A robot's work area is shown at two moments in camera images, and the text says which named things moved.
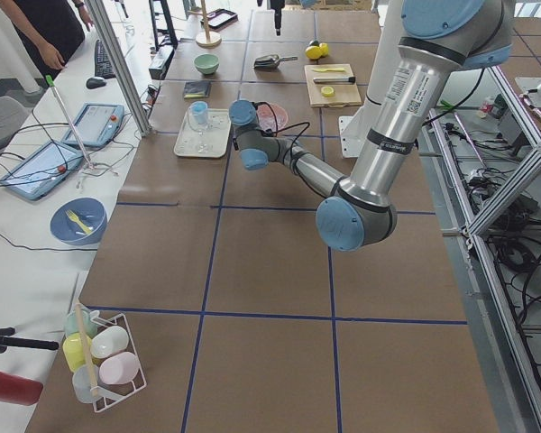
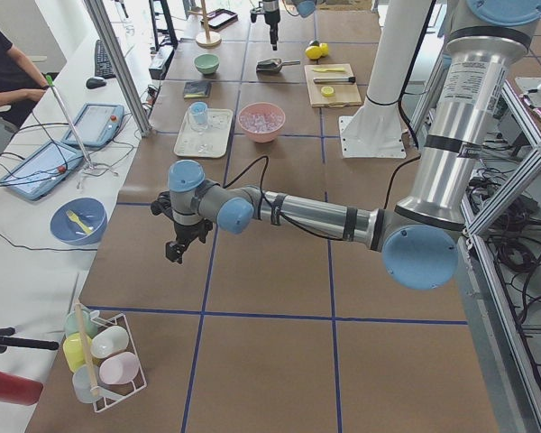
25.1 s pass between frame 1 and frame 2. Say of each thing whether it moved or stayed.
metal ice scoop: moved
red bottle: stayed
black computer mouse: stayed
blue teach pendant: stayed
